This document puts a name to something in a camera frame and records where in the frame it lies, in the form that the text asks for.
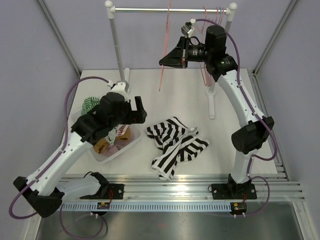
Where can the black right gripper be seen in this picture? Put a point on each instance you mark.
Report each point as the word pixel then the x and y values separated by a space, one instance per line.
pixel 179 57

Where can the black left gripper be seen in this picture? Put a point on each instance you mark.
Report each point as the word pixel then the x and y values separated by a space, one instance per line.
pixel 137 116

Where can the red white striped tank top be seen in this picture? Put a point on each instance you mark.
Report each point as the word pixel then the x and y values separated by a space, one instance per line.
pixel 121 129

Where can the tan brown tank top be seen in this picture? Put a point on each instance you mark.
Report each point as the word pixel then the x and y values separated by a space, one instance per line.
pixel 102 145

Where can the green white striped tank top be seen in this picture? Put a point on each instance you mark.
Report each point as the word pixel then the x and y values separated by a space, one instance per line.
pixel 88 104

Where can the black white striped tank top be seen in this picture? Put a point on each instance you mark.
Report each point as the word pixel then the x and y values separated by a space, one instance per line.
pixel 178 144

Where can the pink wire hanger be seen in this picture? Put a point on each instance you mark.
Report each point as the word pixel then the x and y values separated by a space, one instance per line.
pixel 217 15

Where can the light blue wire hanger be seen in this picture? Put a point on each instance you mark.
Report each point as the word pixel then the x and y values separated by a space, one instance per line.
pixel 221 15

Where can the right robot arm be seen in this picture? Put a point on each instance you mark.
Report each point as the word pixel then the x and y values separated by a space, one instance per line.
pixel 255 127

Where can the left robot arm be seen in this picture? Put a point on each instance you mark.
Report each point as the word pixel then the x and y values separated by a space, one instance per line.
pixel 43 190

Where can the white plastic basket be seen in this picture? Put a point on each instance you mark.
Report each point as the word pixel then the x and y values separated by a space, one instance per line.
pixel 94 157

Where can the white clothes rack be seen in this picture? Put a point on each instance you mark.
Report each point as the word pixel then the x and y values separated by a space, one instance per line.
pixel 124 73

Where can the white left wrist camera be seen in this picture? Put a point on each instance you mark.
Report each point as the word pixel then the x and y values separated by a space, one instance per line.
pixel 120 87

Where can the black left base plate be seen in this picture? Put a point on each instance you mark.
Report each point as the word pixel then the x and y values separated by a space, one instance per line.
pixel 113 191

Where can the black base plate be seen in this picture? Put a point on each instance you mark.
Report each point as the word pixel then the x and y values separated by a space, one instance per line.
pixel 113 191
pixel 224 191

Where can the aluminium mounting rail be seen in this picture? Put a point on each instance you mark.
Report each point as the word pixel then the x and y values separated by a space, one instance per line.
pixel 195 188

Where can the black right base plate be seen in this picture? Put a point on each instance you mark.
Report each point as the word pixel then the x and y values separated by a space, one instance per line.
pixel 224 191

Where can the white slotted cable duct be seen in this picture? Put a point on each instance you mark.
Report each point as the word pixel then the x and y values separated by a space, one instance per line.
pixel 117 206

